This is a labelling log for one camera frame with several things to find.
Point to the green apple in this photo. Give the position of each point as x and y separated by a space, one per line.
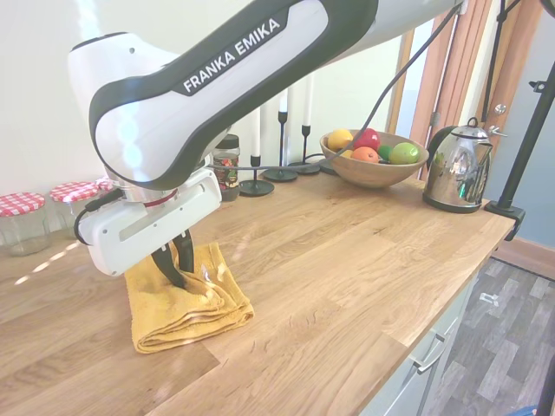
404 152

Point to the coffee jar black lid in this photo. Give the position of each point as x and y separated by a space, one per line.
230 173

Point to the black camera stand with clamp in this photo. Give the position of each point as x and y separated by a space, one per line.
526 143

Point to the medium black candle holder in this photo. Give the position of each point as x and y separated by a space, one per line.
305 169

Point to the short black candle holder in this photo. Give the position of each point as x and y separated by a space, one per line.
256 187

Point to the red apple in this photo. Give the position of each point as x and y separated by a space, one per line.
368 138

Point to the stainless steel kettle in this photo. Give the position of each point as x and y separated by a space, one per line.
455 173

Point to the dark green lime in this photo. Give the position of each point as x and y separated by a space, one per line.
383 152

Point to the wooden skirting board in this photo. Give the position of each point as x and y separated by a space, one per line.
529 258

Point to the grey kitchen cabinet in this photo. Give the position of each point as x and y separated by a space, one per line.
433 346

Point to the small white floor object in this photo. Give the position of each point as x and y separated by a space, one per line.
489 298

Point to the tallest black candle holder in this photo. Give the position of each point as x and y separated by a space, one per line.
280 174

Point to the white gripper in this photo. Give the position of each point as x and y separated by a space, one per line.
130 234

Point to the wooden fruit bowl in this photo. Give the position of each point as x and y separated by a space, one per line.
373 173

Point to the yellow towel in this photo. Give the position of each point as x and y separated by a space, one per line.
191 312

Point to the orange fruit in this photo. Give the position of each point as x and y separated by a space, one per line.
364 154

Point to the wooden door frame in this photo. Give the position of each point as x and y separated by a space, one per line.
455 86

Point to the yellow lemon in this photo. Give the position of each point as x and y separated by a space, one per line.
339 138

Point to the glass jar red checkered lid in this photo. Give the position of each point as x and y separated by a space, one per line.
104 184
69 193
24 225

